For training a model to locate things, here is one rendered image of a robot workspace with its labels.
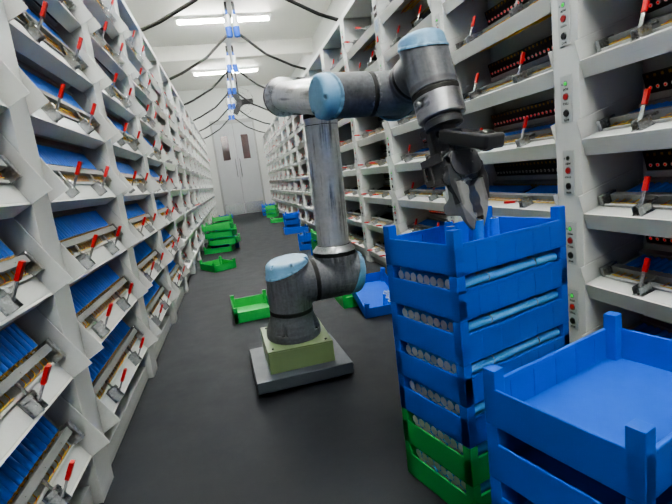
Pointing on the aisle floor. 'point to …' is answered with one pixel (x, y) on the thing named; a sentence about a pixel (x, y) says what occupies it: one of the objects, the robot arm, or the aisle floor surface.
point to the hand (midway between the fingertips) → (478, 220)
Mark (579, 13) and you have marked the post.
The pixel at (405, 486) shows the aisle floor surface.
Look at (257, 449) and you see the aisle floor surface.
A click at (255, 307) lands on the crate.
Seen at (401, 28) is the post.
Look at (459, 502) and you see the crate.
